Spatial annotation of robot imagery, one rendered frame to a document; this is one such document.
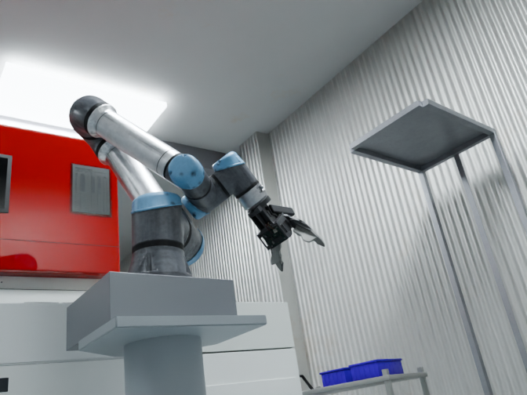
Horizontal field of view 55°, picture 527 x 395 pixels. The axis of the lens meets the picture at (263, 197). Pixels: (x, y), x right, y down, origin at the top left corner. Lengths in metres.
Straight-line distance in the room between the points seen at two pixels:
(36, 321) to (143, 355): 0.39
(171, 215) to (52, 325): 0.42
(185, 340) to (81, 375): 0.38
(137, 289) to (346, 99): 3.41
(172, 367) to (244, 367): 0.54
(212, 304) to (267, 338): 0.58
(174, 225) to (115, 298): 0.25
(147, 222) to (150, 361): 0.30
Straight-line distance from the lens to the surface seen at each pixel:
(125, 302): 0.99
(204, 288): 1.07
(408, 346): 3.58
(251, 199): 1.31
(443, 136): 3.00
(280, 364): 1.63
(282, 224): 1.32
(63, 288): 2.07
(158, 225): 1.14
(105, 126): 1.35
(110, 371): 1.39
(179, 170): 1.18
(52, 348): 1.36
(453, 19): 3.77
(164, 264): 1.10
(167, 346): 1.05
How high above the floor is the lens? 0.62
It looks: 24 degrees up
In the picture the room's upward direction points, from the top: 9 degrees counter-clockwise
